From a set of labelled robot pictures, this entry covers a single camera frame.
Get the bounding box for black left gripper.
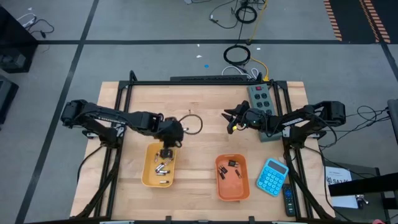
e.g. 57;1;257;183
155;117;184;159

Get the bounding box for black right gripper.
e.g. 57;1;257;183
221;101;270;134

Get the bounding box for yellow plastic bin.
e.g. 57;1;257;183
141;142;177;189

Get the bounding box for orange plastic bin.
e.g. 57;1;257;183
215;154;251;202

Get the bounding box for grey power strip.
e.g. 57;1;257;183
247;83;282;143

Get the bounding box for black ribbed bar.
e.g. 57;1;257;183
170;75;249;83

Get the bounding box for blue calculator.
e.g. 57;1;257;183
256;157;290;198

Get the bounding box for black remote control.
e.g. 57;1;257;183
281;183;297;218

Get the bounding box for white printed paper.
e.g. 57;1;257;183
325;166;359;209

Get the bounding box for black flat bar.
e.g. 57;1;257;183
328;172;398;197

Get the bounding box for bunch of keys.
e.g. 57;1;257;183
355;194;371;210

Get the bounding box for black mat orange stripes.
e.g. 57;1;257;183
323;0;398;44

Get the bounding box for dark side table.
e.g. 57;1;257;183
323;160;398;223

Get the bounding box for black equipment box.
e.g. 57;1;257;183
0;74;19;125

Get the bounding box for black cabinet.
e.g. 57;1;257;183
0;6;40;74

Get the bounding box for black aluminium table frame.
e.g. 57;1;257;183
70;70;336;223

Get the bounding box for white floor cable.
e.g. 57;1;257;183
16;12;37;28
221;65;259;80

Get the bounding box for black floor cable coil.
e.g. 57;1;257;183
234;5;259;24
223;44;251;67

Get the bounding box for loose black floor cable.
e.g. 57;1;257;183
24;18;55;40
208;0;239;30

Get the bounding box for yellow floor cable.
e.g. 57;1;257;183
248;0;270;82

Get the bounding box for black cable bundle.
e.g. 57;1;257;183
320;105;391;152

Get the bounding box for grey post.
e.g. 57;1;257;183
387;98;398;147

